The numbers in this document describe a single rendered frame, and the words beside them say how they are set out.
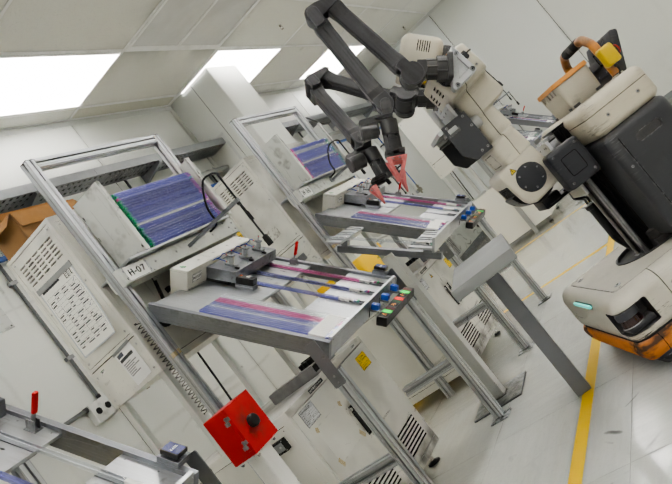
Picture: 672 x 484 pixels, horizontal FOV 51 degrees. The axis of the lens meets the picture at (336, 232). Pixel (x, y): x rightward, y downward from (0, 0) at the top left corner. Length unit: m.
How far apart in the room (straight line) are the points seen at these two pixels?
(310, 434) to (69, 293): 1.06
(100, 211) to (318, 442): 1.17
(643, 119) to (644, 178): 0.19
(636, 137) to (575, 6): 7.66
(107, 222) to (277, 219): 1.38
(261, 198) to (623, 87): 2.16
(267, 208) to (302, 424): 1.71
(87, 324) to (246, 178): 1.49
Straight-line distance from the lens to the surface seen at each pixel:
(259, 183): 3.93
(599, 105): 2.42
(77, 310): 2.84
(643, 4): 10.01
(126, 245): 2.74
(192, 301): 2.65
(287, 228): 3.91
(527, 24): 10.10
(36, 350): 4.19
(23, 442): 1.87
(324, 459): 2.52
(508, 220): 7.21
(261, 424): 2.10
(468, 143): 2.45
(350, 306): 2.60
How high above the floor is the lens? 0.86
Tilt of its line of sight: 3 degrees up
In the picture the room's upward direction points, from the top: 39 degrees counter-clockwise
